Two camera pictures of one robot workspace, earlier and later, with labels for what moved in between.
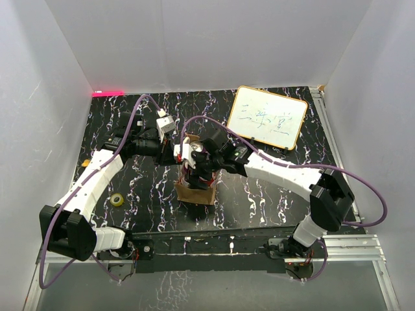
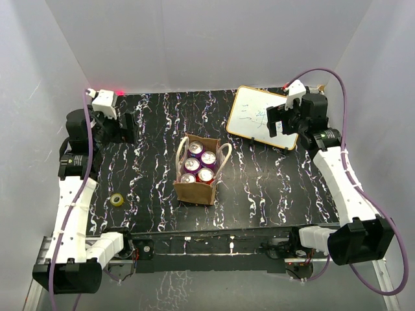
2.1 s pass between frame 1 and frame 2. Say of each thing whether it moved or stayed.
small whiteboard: stayed
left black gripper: moved
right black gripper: moved
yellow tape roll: stayed
